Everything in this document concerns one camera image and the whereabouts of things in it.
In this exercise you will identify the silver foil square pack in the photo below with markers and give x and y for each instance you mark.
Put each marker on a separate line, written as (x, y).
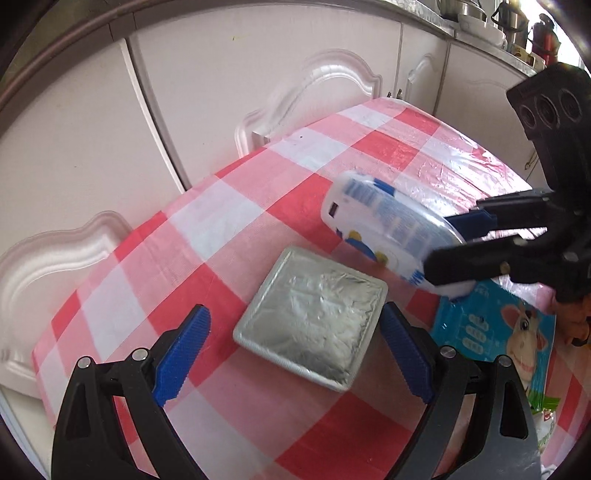
(314, 318)

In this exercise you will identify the steel-edged countertop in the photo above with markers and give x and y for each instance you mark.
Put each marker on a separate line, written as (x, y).
(429, 16)

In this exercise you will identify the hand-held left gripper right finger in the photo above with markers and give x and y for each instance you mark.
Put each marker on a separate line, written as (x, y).
(406, 355)

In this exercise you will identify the white blue-printed plastic container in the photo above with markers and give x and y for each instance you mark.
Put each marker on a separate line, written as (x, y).
(383, 217)

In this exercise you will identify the red thermos flask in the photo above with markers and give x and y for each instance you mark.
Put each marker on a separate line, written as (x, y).
(545, 39)

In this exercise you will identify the kettles on counter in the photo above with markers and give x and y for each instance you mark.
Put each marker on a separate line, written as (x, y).
(508, 21)

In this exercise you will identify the white kitchen cabinet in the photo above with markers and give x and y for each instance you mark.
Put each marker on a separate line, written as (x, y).
(231, 92)

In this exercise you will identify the white bowl stack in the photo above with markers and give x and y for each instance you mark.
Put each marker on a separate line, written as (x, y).
(480, 30)

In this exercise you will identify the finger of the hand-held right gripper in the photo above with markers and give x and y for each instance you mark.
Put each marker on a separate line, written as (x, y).
(512, 207)
(471, 263)

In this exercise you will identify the blue cow-print bag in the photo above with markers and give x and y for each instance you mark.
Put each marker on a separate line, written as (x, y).
(485, 332)

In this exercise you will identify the person's right hand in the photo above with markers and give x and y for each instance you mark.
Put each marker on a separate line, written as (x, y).
(575, 323)

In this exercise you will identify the steel pot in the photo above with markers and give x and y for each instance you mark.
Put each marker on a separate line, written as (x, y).
(461, 8)

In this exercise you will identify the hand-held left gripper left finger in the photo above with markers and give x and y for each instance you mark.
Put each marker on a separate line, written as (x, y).
(184, 355)

